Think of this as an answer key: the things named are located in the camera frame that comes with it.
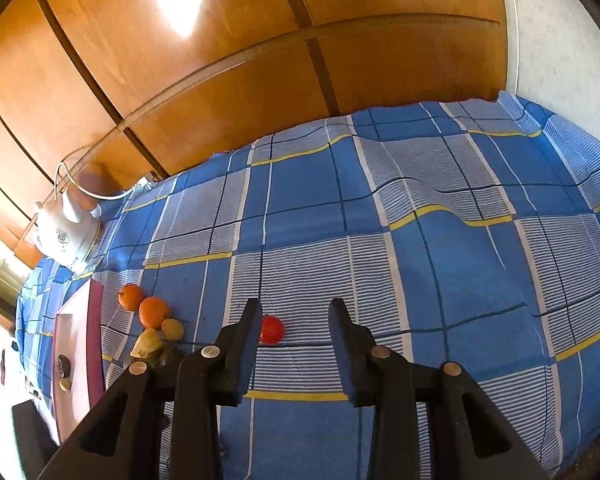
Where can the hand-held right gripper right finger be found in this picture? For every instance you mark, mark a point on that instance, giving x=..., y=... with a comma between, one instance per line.
x=340, y=355

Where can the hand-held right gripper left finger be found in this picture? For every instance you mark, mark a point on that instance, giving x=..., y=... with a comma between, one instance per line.
x=254, y=346

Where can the red tomato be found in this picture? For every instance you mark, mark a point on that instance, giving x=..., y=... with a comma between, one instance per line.
x=273, y=329

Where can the yellow-green lemon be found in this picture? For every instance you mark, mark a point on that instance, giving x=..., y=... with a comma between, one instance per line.
x=173, y=329

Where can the yellow pear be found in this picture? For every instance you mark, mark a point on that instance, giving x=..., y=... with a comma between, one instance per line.
x=147, y=342

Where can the orange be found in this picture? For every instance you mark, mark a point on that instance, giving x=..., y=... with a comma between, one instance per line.
x=154, y=311
x=130, y=296

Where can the pink tray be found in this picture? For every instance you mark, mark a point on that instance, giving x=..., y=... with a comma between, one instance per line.
x=75, y=340

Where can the dark brown rotten fruit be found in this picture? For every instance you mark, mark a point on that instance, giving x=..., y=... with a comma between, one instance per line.
x=164, y=355

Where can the blue plaid blanket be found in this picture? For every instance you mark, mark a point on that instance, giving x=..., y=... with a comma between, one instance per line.
x=430, y=260

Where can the white electric kettle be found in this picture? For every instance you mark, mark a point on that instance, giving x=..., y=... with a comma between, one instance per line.
x=65, y=240

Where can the dark furniture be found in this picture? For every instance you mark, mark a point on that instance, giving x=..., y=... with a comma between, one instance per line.
x=30, y=435

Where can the wooden wardrobe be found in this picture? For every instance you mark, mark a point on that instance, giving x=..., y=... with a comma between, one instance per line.
x=230, y=35

